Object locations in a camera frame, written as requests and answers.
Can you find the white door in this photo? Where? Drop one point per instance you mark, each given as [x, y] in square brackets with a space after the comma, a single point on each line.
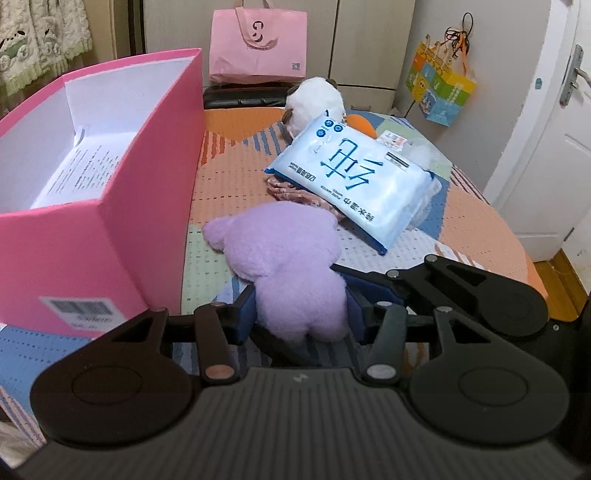
[545, 161]

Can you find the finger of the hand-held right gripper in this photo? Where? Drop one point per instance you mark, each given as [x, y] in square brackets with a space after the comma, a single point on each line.
[374, 288]

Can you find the colourful paper gift bag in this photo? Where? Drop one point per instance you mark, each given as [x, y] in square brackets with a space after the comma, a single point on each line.
[438, 87]

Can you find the blue white wet wipes packet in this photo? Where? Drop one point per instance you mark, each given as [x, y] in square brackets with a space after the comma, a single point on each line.
[360, 184]

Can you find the beige wooden wardrobe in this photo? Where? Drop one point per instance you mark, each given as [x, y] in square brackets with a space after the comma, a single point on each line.
[360, 41]

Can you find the cream fleece pajamas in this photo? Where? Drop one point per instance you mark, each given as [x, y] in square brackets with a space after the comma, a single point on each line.
[41, 37]

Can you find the black suitcase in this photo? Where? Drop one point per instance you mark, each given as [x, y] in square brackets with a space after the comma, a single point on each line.
[240, 97]

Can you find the pink tote bag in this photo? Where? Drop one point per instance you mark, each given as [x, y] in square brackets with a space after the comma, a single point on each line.
[258, 50]

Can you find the white printed paper sheet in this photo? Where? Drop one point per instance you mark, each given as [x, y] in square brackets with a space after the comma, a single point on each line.
[83, 170]

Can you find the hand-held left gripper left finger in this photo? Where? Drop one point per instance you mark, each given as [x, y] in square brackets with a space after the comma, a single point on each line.
[244, 318]

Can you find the white brown plush toy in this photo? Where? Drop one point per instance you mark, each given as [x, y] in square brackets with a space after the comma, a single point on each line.
[314, 101]

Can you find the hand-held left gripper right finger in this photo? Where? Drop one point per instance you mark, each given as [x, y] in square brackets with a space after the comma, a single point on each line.
[359, 323]

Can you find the purple plush toy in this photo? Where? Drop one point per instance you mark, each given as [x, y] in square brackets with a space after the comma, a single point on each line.
[277, 249]

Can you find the floral fabric pouch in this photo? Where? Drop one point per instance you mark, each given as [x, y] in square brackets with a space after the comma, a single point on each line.
[288, 191]

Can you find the patterned bed sheet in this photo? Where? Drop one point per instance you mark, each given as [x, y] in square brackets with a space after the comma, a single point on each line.
[231, 175]

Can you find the pink cardboard box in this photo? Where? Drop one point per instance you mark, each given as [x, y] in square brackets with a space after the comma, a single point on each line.
[92, 258]

